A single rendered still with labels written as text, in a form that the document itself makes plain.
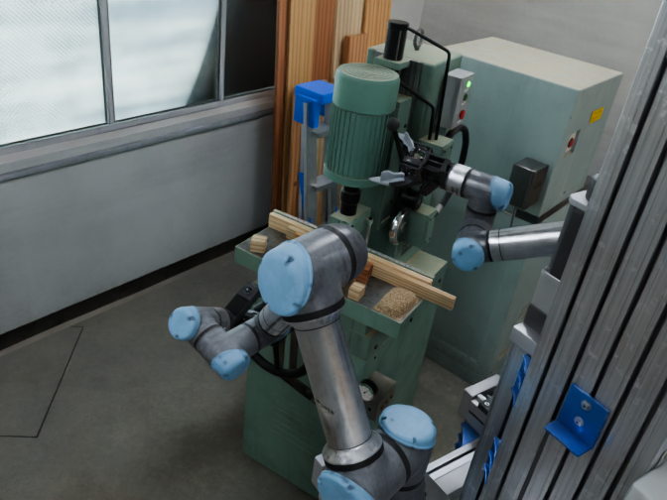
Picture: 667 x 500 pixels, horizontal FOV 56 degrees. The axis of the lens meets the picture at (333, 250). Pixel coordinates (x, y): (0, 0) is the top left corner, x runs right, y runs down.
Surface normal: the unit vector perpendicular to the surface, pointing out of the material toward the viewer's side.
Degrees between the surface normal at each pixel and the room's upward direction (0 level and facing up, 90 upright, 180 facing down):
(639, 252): 90
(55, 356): 0
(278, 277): 83
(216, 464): 0
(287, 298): 83
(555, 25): 90
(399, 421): 8
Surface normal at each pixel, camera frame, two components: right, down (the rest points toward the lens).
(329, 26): 0.76, 0.37
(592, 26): -0.65, 0.33
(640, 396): -0.82, 0.21
